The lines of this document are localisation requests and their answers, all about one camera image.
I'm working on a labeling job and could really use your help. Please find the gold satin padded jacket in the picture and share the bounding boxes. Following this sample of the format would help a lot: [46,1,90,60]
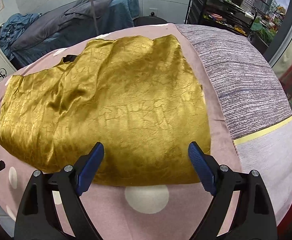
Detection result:
[0,35,211,186]

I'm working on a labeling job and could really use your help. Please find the pink polka dot bedsheet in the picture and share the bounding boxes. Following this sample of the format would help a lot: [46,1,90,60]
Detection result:
[0,24,241,239]

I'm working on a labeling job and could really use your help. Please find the grey striped blanket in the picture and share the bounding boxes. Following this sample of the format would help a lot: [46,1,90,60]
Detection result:
[178,24,292,222]

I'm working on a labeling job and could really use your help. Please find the grey blue massage bed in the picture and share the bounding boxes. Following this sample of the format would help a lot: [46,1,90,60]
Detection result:
[0,0,139,69]

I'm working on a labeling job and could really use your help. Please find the green potted plant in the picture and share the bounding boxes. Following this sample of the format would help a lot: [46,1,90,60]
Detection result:
[251,17,277,46]

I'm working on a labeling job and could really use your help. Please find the black metal shelf cart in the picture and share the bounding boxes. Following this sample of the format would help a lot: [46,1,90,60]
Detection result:
[185,0,256,37]

